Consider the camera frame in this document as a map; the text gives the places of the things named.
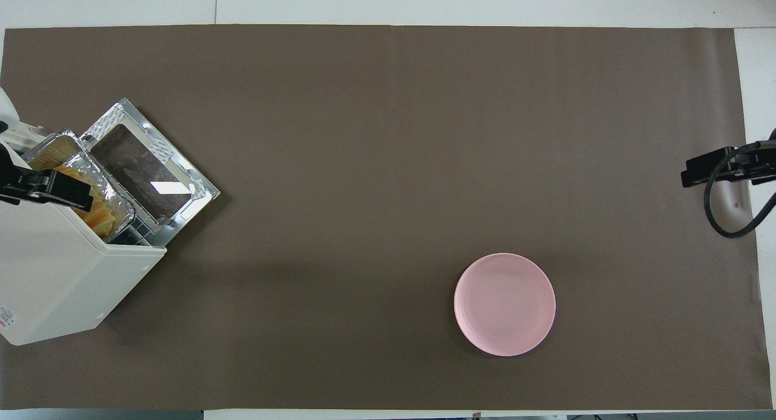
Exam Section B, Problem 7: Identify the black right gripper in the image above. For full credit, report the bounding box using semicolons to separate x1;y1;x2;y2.
681;140;776;187

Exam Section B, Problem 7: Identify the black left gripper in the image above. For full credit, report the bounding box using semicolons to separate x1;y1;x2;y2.
0;144;95;212

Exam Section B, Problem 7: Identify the aluminium foil tray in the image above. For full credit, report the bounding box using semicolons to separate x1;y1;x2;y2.
21;129;137;244

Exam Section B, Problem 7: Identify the yellow sliced bread loaf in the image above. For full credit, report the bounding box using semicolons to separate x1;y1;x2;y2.
36;138;117;238

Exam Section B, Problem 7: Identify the cream toaster oven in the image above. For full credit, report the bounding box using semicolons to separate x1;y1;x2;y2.
0;98;221;347

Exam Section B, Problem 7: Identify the glass oven door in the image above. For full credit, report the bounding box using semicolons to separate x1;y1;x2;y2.
80;98;221;249

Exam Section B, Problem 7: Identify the pink round plate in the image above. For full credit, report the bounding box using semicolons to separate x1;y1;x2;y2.
453;253;557;357

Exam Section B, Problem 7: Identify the brown table mat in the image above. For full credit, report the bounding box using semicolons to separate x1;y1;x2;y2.
0;24;764;412

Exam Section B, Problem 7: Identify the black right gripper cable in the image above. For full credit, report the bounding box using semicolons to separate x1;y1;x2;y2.
703;142;776;239

